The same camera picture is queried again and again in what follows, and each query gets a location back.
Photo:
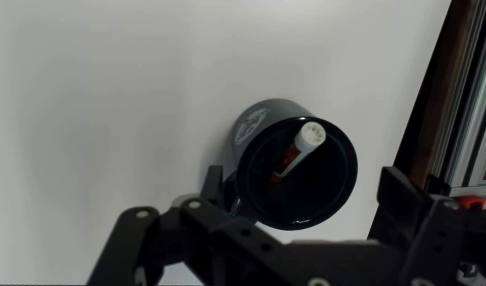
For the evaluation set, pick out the white and red marker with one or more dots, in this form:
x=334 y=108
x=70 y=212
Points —
x=308 y=139

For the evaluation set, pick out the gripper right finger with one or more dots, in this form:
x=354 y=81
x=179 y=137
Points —
x=433 y=230

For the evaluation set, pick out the aluminium extrusion frame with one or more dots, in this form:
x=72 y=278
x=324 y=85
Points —
x=471 y=99

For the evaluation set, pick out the black mug with white print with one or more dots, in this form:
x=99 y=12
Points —
x=306 y=198

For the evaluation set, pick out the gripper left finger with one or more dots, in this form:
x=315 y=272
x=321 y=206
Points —
x=211 y=238

